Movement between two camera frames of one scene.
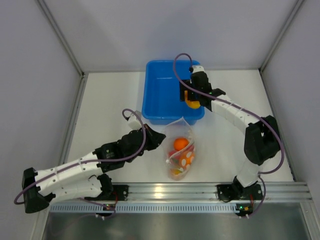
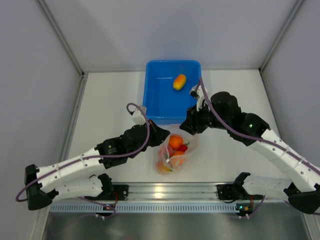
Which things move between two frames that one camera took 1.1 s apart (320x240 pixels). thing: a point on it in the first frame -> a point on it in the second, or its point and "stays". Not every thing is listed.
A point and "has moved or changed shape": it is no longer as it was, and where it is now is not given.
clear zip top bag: (179, 138) has moved or changed shape
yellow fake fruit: (193, 104) -> (179, 81)
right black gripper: (183, 88) -> (192, 121)
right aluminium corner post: (290, 19) stays
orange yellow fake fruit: (175, 172) -> (162, 168)
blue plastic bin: (161, 102) stays
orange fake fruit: (180, 143) has moved or changed shape
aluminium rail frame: (208, 192) stays
